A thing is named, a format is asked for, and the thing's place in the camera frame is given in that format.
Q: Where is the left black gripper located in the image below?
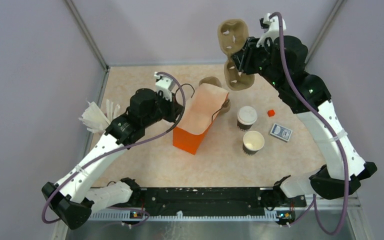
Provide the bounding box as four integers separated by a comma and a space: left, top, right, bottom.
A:
142, 90, 185, 128

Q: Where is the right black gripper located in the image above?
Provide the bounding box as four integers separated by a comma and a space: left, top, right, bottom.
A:
231, 35, 285, 92

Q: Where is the orange paper bag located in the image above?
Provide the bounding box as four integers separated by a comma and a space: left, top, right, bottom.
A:
172, 83, 229, 155

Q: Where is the cardboard cup carrier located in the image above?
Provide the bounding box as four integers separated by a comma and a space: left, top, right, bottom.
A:
198, 76, 231, 115
217, 18, 255, 91

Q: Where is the white plastic cup lid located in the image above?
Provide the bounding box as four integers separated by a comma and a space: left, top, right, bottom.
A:
237, 106, 258, 122

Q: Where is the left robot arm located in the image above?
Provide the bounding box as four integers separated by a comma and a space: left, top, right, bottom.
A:
41, 88, 186, 230

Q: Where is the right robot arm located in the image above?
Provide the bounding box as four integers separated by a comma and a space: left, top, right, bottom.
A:
231, 35, 377, 206

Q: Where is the small orange cube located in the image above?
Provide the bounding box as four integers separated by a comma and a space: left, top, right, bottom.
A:
267, 109, 276, 117

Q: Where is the white paper napkins bundle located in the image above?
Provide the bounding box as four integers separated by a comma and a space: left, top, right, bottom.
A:
78, 99, 121, 134

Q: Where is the blue playing card box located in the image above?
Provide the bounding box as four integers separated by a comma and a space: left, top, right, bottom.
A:
269, 123, 293, 142

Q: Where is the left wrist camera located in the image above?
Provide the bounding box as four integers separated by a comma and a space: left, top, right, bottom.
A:
154, 72, 175, 102

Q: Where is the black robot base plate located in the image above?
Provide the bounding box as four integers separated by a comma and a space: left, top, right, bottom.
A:
112, 187, 308, 217

